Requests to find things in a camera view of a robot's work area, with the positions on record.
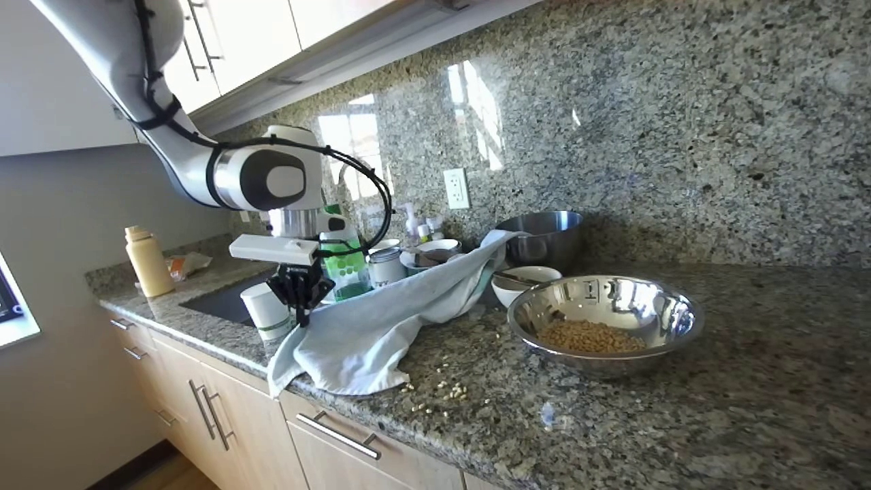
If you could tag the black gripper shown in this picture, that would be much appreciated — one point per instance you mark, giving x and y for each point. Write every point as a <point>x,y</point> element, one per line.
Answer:
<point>299,290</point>

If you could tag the white towel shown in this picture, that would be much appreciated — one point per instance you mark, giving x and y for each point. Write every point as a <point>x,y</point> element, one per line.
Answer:
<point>355,347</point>

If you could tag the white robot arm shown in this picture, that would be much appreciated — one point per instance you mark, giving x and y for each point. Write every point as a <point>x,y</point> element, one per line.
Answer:
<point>125,48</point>

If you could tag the wooden base cabinet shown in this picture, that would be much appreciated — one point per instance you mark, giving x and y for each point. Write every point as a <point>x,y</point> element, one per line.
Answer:
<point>269,451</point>

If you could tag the white paper cup green stripe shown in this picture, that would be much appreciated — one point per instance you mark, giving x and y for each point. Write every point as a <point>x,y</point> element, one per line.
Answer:
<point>268,314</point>

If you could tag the green plastic bottle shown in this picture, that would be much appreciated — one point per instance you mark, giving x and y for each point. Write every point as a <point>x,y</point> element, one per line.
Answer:
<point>343,260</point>

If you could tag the steel sink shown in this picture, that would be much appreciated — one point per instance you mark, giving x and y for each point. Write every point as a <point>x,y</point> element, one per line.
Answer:
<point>226,301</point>

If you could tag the white mug left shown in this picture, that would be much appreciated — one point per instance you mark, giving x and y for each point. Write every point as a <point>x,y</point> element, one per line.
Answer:
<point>385,261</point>

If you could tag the white ceramic bowl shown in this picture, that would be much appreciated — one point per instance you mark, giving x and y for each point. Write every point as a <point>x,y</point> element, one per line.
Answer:
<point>513,282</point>

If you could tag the upper wooden cabinet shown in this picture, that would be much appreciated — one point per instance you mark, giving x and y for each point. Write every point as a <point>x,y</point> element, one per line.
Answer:
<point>246,59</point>

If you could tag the large steel mixing bowl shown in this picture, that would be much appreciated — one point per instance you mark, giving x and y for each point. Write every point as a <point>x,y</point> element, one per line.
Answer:
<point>604,324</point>

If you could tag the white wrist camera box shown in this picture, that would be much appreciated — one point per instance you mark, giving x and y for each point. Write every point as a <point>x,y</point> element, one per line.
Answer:
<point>273,248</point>

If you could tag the silver cabinet handle pair left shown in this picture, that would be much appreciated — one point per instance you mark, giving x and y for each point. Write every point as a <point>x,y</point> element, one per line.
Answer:
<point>203,415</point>

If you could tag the silver cabinet handle pair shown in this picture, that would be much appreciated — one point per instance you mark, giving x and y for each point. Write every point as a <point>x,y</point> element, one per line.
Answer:
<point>203,415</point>
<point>219,426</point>

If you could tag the silver cabinet handle pair right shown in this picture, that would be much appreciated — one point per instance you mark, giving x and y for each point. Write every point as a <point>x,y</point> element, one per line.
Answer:
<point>219,426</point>

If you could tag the long silver drawer handle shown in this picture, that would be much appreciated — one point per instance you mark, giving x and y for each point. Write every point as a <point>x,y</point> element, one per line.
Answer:
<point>317,426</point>

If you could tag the white wall outlet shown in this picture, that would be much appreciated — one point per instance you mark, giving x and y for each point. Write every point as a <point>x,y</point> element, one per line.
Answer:
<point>454,189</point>

